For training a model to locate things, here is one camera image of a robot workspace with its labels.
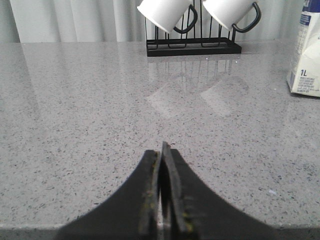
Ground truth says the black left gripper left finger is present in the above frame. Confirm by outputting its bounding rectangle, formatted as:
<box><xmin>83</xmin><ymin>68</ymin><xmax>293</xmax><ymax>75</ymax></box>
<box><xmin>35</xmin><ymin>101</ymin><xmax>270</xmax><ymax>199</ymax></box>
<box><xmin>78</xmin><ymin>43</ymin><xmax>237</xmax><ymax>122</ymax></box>
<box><xmin>55</xmin><ymin>150</ymin><xmax>160</xmax><ymax>240</ymax></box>

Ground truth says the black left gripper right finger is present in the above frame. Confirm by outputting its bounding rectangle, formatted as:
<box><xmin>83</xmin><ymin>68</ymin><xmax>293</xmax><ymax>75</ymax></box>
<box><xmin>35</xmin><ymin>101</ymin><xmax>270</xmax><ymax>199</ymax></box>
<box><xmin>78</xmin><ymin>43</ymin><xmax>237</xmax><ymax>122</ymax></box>
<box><xmin>161</xmin><ymin>142</ymin><xmax>278</xmax><ymax>240</ymax></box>

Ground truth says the whole milk carton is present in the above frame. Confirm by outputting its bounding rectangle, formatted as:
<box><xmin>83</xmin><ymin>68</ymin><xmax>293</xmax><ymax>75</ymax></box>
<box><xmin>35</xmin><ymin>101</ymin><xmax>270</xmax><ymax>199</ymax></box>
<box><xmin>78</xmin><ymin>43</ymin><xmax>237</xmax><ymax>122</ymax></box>
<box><xmin>287</xmin><ymin>0</ymin><xmax>320</xmax><ymax>97</ymax></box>

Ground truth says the grey white curtain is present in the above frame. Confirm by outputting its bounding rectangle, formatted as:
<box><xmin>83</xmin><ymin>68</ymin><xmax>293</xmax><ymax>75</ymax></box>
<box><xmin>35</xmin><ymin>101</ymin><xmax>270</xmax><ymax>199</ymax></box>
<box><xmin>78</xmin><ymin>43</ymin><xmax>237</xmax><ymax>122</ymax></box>
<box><xmin>0</xmin><ymin>0</ymin><xmax>304</xmax><ymax>43</ymax></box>

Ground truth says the black wire mug rack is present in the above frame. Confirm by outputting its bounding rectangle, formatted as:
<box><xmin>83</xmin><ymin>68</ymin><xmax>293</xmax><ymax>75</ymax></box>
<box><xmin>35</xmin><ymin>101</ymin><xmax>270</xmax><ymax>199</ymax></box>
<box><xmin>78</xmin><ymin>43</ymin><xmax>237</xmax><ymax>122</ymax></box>
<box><xmin>144</xmin><ymin>0</ymin><xmax>242</xmax><ymax>57</ymax></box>

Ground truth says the white enamel mug black handle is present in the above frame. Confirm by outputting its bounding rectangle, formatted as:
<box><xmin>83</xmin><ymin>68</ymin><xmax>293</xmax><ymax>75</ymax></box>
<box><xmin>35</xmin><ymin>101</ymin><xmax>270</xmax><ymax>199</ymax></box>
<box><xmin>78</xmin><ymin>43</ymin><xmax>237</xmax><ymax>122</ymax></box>
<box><xmin>137</xmin><ymin>0</ymin><xmax>198</xmax><ymax>34</ymax></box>
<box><xmin>202</xmin><ymin>0</ymin><xmax>262</xmax><ymax>33</ymax></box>

